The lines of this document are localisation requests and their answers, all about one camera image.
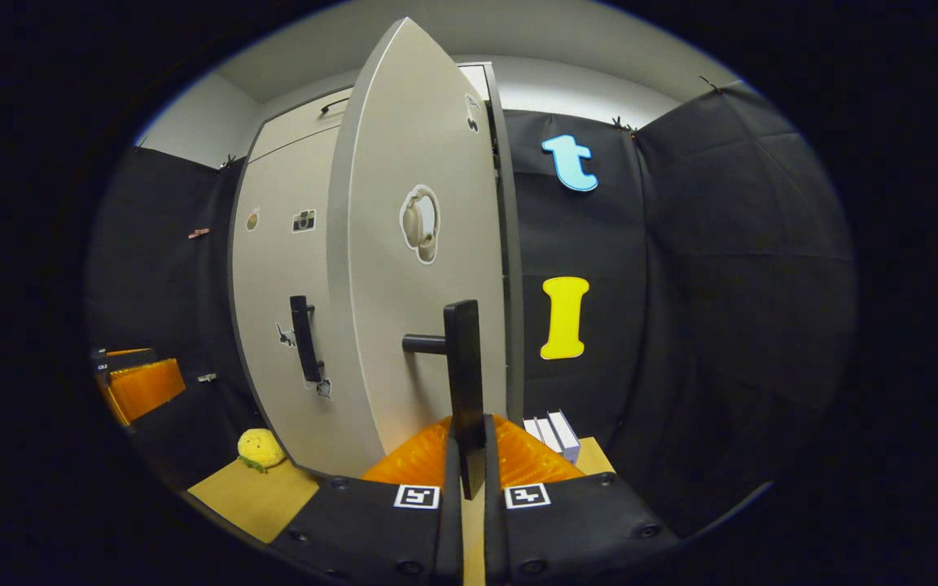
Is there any beige double-door shoe cabinet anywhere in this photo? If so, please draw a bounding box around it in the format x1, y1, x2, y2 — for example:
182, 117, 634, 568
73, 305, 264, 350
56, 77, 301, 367
227, 61, 525, 481

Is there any black backdrop cloth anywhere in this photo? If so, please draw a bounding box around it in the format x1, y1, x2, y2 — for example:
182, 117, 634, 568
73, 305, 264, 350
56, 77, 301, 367
85, 81, 859, 538

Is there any beige cabinet flap panel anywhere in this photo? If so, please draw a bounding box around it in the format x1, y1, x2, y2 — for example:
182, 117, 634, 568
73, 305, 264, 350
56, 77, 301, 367
248, 63, 491, 164

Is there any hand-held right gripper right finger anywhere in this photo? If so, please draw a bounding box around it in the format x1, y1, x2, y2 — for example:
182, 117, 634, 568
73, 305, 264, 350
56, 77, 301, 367
481, 413, 682, 586

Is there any beige door with headphones sticker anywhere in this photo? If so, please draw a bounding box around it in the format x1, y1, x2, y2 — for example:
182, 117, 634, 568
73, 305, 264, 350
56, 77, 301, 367
327, 16, 512, 501

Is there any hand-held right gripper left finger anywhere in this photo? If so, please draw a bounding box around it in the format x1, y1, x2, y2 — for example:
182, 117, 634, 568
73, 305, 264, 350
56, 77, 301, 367
270, 415, 463, 586

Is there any beige door with camera sticker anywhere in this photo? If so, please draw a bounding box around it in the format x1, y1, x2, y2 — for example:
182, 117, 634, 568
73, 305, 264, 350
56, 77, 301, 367
229, 125, 387, 479

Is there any yellow plush toy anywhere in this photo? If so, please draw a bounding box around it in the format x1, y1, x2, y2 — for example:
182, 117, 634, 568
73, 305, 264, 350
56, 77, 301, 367
237, 428, 287, 473

